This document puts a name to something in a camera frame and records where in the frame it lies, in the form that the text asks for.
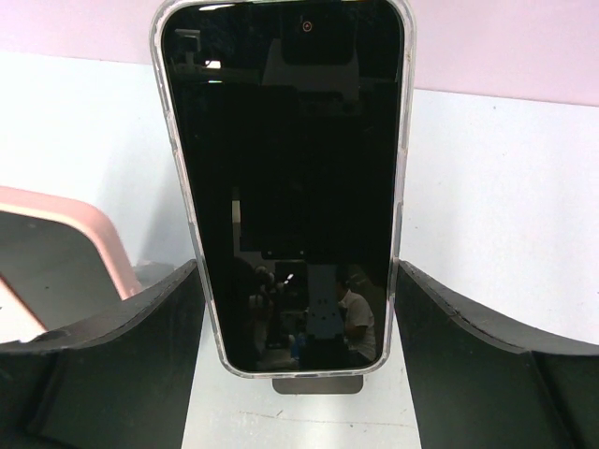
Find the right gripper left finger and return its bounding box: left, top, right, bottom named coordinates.
left=1, top=261, right=204, bottom=448

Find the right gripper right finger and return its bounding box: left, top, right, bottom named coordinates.
left=395, top=261, right=598, bottom=448

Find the black rectangular phone stand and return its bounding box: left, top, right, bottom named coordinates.
left=271, top=375, right=364, bottom=395

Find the black phone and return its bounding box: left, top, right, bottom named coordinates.
left=150, top=1, right=416, bottom=379

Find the pink-cased phone on stand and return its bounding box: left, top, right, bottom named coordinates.
left=1, top=186, right=142, bottom=342

